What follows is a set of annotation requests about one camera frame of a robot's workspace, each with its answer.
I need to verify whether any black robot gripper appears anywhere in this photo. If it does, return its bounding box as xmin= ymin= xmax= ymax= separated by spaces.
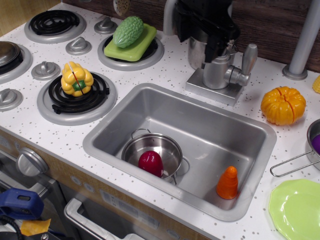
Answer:
xmin=174 ymin=0 xmax=241 ymax=63

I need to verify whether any silver toy faucet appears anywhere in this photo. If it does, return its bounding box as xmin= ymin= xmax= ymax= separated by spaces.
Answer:
xmin=163 ymin=0 xmax=258 ymax=106

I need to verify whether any steel pot behind faucet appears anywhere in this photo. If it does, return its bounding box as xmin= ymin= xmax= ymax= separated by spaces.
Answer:
xmin=187 ymin=37 xmax=238 ymax=70

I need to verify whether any back right stove burner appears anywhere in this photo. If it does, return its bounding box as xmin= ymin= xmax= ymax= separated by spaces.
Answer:
xmin=97 ymin=35 xmax=164 ymax=72

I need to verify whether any stove burner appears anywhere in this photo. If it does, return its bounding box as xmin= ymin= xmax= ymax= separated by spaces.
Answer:
xmin=97 ymin=35 xmax=164 ymax=72
xmin=37 ymin=72 xmax=117 ymax=126
xmin=24 ymin=10 xmax=87 ymax=44
xmin=0 ymin=44 xmax=33 ymax=85

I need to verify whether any green plastic cutting board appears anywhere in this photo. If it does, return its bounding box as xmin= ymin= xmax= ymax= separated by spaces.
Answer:
xmin=103 ymin=23 xmax=157 ymax=62

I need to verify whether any green toy bitter gourd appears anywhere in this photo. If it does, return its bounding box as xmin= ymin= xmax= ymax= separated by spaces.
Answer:
xmin=113 ymin=16 xmax=144 ymax=48

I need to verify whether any hanging slotted spoon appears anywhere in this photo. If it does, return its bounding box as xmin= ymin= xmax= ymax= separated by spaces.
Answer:
xmin=113 ymin=0 xmax=131 ymax=16

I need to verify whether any grey stove knob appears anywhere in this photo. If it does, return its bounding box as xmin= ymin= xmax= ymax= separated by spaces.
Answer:
xmin=94 ymin=16 xmax=118 ymax=35
xmin=31 ymin=61 xmax=61 ymax=81
xmin=0 ymin=88 xmax=23 ymax=112
xmin=65 ymin=36 xmax=92 ymax=56

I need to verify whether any grey toy sink basin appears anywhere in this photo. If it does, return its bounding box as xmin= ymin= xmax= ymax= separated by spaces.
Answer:
xmin=83 ymin=83 xmax=277 ymax=222

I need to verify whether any grey vertical pole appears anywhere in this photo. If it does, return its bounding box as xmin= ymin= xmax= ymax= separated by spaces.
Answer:
xmin=282 ymin=0 xmax=320 ymax=81

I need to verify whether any orange toy pumpkin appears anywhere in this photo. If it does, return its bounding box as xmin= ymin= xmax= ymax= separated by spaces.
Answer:
xmin=260 ymin=86 xmax=306 ymax=126

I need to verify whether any grey stove knob middle back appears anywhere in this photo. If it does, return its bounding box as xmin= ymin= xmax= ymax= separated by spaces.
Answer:
xmin=65 ymin=36 xmax=92 ymax=56

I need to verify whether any yellow toy corn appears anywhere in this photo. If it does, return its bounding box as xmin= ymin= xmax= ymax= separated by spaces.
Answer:
xmin=312 ymin=75 xmax=320 ymax=94

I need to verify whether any small steel pot in sink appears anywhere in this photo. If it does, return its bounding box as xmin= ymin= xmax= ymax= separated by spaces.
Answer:
xmin=121 ymin=128 xmax=190 ymax=186

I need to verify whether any yellow toy bell pepper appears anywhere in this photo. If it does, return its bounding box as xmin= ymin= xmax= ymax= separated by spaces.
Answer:
xmin=60 ymin=61 xmax=94 ymax=97

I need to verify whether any red toy pepper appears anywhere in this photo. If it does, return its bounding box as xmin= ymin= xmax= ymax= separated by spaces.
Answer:
xmin=138 ymin=150 xmax=164 ymax=178

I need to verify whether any back left stove burner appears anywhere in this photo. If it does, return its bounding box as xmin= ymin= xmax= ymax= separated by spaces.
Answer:
xmin=24 ymin=10 xmax=87 ymax=44

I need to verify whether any orange toy carrot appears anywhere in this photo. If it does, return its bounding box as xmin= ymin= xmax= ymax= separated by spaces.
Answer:
xmin=216 ymin=166 xmax=238 ymax=200

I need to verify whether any purple toy vegetable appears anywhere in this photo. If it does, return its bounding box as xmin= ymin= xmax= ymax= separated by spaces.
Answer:
xmin=311 ymin=134 xmax=320 ymax=154

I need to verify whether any grey stove knob middle front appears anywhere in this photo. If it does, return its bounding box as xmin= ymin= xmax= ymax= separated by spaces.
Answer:
xmin=31 ymin=61 xmax=61 ymax=81

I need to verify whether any front right stove burner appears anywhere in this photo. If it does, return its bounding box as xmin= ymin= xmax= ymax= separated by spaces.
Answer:
xmin=37 ymin=72 xmax=117 ymax=126

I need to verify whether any steel pot lid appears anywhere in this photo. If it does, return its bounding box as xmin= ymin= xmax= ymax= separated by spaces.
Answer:
xmin=0 ymin=41 xmax=23 ymax=68

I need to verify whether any light green plastic plate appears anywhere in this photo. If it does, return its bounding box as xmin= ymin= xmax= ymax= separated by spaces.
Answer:
xmin=268 ymin=179 xmax=320 ymax=240

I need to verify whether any front left stove burner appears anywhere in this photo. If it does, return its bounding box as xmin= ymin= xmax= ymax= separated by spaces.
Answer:
xmin=0 ymin=44 xmax=33 ymax=85

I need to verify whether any grey oven dial knob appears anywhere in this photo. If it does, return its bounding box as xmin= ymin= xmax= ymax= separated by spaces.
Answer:
xmin=15 ymin=147 xmax=49 ymax=177

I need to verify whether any blue clamp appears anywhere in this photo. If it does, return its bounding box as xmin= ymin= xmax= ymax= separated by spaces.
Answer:
xmin=0 ymin=188 xmax=44 ymax=220

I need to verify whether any yellow tape piece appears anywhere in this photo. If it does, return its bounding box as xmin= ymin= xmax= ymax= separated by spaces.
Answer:
xmin=20 ymin=218 xmax=52 ymax=237

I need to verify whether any steel saucepan with wire handle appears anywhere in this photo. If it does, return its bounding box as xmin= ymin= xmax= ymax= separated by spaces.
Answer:
xmin=269 ymin=119 xmax=320 ymax=178

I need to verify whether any grey oven door handle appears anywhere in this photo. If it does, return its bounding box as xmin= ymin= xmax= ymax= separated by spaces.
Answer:
xmin=63 ymin=197 xmax=141 ymax=240

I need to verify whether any black cable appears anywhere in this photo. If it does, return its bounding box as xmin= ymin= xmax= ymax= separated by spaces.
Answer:
xmin=0 ymin=214 xmax=25 ymax=240

